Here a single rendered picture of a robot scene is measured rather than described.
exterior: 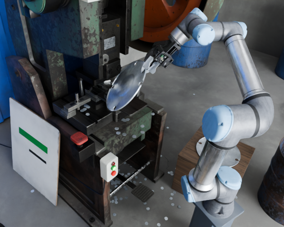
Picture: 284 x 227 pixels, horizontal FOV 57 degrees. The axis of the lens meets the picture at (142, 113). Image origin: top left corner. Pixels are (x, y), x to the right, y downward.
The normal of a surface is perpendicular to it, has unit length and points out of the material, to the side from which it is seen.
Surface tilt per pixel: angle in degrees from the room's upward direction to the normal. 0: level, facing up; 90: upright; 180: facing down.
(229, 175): 7
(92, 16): 90
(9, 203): 0
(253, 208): 0
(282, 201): 92
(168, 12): 90
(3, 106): 90
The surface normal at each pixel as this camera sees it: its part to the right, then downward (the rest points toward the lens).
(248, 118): 0.18, -0.18
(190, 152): 0.06, -0.80
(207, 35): 0.20, 0.60
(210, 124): -0.96, -0.02
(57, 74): 0.75, 0.43
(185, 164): -0.55, 0.47
